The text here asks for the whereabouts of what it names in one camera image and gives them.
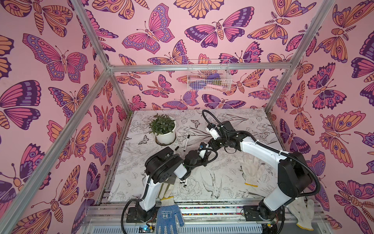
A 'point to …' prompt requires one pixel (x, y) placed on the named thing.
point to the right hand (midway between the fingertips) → (209, 142)
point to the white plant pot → (167, 138)
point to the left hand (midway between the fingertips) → (211, 150)
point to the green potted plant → (161, 124)
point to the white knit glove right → (304, 213)
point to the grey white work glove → (167, 192)
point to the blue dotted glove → (167, 215)
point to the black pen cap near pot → (177, 147)
